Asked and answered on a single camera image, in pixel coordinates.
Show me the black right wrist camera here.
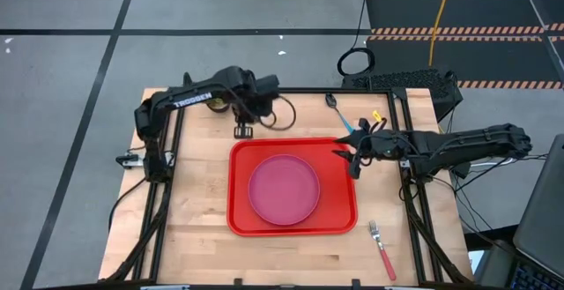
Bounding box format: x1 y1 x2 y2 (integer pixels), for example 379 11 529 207
374 133 402 159

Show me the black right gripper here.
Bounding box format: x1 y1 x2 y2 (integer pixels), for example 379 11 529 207
331 118 405 180

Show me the black perforated computer tower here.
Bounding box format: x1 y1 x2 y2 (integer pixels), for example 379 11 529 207
341 68 464 123

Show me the dark grey laptop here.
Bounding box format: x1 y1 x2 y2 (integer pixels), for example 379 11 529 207
478 133 564 290

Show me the red plastic tray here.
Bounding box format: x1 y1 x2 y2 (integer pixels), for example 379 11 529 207
226 137 359 237

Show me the black left arm base cable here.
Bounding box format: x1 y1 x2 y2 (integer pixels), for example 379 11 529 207
108 177 149 234

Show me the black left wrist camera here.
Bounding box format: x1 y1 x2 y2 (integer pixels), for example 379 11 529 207
256 74 281 101

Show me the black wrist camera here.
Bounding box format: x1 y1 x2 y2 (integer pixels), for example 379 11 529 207
256 74 281 101
374 133 402 159

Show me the thick yellow cable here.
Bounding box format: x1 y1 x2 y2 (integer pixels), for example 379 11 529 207
427 0 456 68

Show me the pink round plate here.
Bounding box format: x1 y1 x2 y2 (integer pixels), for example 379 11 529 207
247 153 322 227

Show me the black cable with coil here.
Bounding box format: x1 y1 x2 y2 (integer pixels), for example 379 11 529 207
337 0 376 78

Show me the black striped floor mat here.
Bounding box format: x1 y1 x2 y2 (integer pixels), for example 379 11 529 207
365 0 564 91

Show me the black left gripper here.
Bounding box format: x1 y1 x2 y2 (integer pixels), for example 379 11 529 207
228 70 265 140

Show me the black left wrist camera cable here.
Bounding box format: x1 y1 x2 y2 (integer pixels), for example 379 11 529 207
259 93 297 131

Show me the spoon with blue handle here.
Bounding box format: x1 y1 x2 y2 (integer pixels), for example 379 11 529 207
324 92 355 135

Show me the black aluminium table frame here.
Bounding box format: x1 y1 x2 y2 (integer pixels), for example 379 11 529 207
99 86 475 290

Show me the metal fork red handle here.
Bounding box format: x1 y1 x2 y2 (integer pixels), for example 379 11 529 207
368 219 397 282

